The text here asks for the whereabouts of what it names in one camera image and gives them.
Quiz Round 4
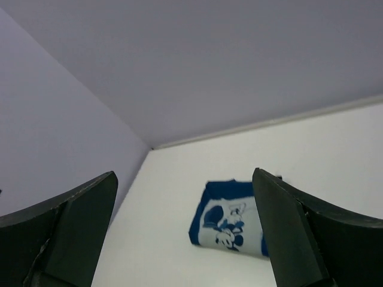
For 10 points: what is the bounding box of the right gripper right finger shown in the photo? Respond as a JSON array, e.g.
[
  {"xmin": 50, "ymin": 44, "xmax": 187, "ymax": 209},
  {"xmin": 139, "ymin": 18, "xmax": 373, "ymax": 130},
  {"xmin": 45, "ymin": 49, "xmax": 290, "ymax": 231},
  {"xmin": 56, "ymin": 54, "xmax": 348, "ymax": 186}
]
[{"xmin": 252, "ymin": 168, "xmax": 382, "ymax": 286}]

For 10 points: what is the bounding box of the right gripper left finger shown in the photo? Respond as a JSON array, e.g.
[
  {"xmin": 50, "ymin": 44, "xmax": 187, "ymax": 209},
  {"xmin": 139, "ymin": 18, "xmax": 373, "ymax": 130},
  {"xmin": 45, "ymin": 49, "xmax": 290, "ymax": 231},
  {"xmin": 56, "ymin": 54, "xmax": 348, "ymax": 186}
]
[{"xmin": 1, "ymin": 171, "xmax": 118, "ymax": 286}]

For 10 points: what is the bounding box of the folded white cartoon t shirt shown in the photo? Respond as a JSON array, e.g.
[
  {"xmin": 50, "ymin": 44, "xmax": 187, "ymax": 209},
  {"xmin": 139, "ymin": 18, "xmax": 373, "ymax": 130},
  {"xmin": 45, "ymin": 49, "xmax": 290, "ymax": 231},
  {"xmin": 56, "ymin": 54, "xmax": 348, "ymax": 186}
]
[{"xmin": 189, "ymin": 179, "xmax": 269, "ymax": 258}]

